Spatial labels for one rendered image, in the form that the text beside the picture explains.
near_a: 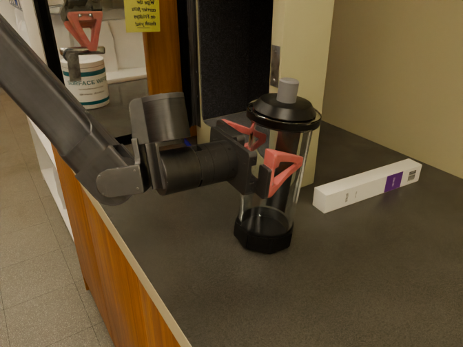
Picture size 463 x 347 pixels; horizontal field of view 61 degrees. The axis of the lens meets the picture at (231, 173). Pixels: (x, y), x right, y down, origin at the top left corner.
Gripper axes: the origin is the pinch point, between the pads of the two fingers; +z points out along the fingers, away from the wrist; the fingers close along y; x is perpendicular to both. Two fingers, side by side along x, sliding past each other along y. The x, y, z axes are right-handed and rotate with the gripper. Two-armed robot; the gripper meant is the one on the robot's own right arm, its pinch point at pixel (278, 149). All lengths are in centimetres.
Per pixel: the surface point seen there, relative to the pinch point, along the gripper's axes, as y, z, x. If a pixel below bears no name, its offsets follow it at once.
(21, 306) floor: 109, -41, 119
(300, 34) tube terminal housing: 10.8, 10.6, -14.7
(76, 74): 38.2, -20.4, -3.0
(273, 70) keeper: 12.2, 7.1, -8.5
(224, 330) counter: -13.2, -16.0, 17.2
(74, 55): 37.9, -20.5, -6.6
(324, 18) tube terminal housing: 11.0, 15.9, -17.2
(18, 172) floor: 250, -26, 124
